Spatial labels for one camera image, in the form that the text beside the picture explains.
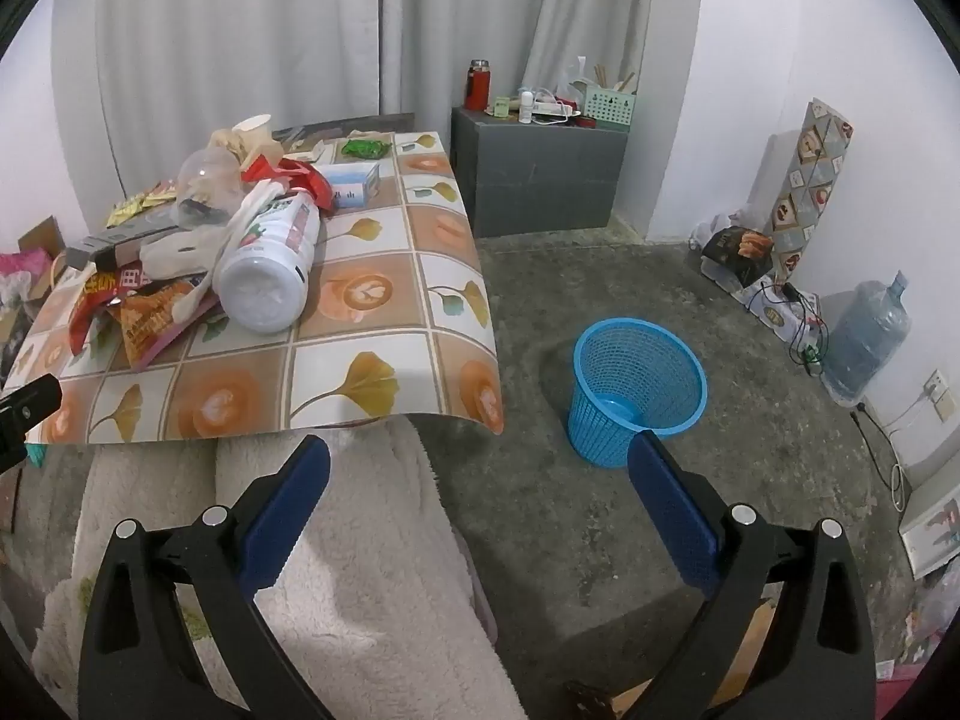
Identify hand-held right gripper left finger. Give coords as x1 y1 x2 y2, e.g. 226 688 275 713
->
77 433 335 720

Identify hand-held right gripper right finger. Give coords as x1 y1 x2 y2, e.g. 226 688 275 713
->
622 431 878 720

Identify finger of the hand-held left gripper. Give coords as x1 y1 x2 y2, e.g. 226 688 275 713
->
0 375 65 473

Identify red snack bag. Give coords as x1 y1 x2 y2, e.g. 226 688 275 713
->
71 262 162 357

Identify blue plastic wastebasket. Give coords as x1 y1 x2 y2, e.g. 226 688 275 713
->
568 319 708 467

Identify pink and orange snack bag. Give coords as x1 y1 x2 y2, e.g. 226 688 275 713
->
116 277 220 370

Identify blue and white box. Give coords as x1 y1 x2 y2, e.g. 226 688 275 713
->
313 163 380 209

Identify white fleece blanket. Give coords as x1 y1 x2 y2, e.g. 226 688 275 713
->
30 420 526 720

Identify pink plastic bag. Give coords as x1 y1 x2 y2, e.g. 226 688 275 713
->
0 251 50 295

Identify cardboard box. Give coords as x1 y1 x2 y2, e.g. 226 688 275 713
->
16 216 67 260

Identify long grey box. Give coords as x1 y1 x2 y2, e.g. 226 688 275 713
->
64 229 162 271

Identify wooden board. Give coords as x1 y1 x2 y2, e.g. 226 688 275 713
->
564 600 777 720

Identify flat patterned box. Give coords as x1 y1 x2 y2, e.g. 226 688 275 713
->
741 277 820 347

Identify yellow snack packets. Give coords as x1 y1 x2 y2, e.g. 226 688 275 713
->
105 180 181 230

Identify large white plastic bottle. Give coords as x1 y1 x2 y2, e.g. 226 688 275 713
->
212 191 323 333

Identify blue water jug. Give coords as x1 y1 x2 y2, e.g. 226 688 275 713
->
821 270 912 407

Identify white water dispenser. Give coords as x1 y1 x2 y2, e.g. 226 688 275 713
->
898 457 960 578

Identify dark snack box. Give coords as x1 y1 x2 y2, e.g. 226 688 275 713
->
701 225 773 287

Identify white plastic bag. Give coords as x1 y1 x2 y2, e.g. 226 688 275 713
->
688 206 751 257
555 56 601 102

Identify clear plastic dome lid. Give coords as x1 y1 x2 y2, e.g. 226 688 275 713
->
175 148 245 228

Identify red snack wrapper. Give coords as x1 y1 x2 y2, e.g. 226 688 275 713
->
240 154 335 211

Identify tall patterned box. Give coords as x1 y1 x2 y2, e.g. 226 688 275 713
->
765 97 854 286

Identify white paper cup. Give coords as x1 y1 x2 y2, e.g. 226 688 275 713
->
231 114 272 155

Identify grey cabinet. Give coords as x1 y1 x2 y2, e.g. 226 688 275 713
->
450 106 629 239

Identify green plastic basket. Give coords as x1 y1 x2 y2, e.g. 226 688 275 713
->
583 86 637 130

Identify grey curtain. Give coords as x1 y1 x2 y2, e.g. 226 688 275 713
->
49 0 706 188

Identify red thermos bottle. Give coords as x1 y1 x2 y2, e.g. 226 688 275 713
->
463 60 490 112

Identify white cable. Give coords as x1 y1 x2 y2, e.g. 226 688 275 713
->
855 405 912 512

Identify black cables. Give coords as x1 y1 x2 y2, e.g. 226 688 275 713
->
757 277 830 377

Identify wall socket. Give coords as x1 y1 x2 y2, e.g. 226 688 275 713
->
921 369 953 421

